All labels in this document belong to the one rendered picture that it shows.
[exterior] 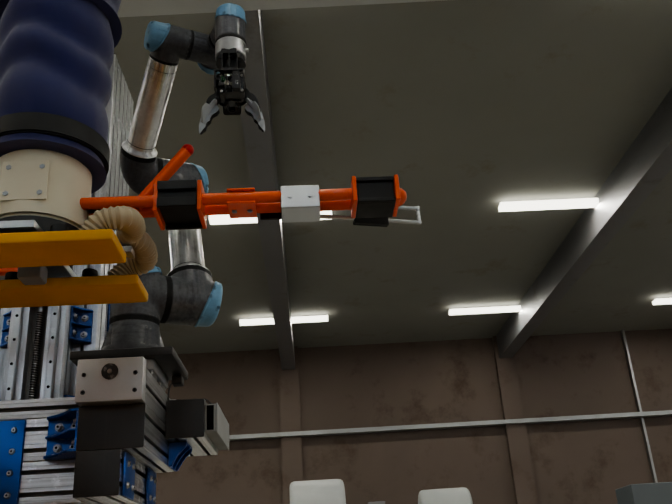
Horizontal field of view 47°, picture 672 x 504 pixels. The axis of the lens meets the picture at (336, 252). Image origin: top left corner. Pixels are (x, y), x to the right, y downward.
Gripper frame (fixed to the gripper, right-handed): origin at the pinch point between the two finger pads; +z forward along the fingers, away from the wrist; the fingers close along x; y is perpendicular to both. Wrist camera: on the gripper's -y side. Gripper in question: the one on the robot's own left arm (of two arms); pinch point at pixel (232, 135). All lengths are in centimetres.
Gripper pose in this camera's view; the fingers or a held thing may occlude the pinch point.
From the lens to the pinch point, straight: 184.1
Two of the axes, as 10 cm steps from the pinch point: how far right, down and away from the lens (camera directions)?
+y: 0.2, -4.0, -9.2
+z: 0.6, 9.2, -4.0
